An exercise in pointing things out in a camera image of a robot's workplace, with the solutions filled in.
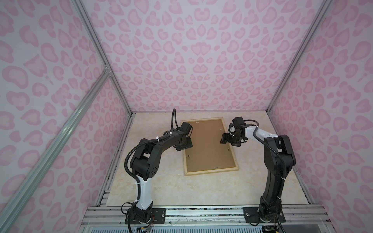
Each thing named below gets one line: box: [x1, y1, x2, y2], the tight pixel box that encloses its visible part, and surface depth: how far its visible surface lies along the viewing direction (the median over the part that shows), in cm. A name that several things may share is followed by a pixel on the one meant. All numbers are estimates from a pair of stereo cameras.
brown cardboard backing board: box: [185, 119, 237, 173], surface depth 98 cm
